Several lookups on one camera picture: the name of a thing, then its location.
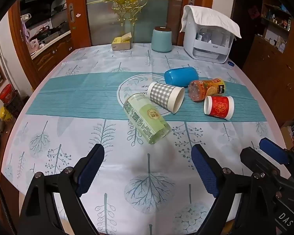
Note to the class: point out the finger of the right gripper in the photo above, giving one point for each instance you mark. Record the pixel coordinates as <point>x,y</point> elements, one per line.
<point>274,151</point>

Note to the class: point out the red round tin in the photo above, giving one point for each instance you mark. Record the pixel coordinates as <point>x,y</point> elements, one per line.
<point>7,93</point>

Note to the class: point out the wooden shelf cabinet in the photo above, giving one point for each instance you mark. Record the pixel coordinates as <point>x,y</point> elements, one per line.
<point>270,63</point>

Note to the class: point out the grey checked paper cup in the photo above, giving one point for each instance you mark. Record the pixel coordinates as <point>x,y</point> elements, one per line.
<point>167,96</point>

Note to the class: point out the wooden kitchen window frame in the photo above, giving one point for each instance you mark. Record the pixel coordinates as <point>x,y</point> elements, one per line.
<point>44,32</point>

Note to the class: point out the white countertop appliance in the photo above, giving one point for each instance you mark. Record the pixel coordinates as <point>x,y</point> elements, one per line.
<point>203,43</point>

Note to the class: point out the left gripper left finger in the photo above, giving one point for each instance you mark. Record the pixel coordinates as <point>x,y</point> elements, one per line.
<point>39,214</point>

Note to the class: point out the yellow tissue box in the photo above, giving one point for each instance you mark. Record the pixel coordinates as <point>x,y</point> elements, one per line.
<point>122,43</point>

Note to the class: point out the white cloth on appliance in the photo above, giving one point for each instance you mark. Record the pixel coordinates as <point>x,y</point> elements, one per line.
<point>208,17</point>

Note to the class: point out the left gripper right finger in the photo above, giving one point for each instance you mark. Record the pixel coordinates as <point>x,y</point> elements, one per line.
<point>224,185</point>

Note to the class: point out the red white paper cup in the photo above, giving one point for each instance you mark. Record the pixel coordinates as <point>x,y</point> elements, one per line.
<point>219,106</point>

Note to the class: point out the blue plastic cup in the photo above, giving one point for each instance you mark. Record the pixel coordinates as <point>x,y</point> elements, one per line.
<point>181,77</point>

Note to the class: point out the gold ornament glass door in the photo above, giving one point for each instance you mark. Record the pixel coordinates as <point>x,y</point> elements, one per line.
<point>113,18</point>

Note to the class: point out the green label plastic cup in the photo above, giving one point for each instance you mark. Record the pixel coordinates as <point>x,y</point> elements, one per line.
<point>146,118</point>

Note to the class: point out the light blue ceramic jar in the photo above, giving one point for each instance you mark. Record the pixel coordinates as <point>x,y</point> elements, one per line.
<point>161,39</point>

